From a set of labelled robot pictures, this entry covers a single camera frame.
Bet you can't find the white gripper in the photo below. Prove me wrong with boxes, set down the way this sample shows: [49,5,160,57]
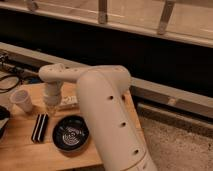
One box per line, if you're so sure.
[43,82,62,115]

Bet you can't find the black white striped eraser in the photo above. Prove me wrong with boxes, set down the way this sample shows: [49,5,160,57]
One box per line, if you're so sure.
[31,114,49,143]

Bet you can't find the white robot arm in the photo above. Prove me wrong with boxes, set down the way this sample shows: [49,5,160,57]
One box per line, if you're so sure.
[39,64,157,171]

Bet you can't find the white paper cup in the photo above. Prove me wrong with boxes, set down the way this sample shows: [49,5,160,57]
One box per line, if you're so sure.
[10,89,33,113]

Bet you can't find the black round bowl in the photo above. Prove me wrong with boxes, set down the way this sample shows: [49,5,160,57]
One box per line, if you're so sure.
[52,115,89,152]

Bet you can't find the dark object at left edge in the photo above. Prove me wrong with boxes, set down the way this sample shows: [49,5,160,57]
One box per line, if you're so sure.
[0,106,10,138]

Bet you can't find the black cable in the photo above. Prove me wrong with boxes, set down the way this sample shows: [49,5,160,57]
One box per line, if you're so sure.
[0,63,23,95]

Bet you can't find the metal bracket middle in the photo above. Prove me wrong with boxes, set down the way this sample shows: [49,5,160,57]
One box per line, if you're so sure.
[98,0,107,24]

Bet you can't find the metal bracket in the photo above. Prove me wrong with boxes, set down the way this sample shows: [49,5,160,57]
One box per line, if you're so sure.
[98,0,107,24]
[157,0,176,35]

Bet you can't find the metal bracket right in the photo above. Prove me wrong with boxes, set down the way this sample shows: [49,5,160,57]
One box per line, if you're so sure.
[157,0,176,35]

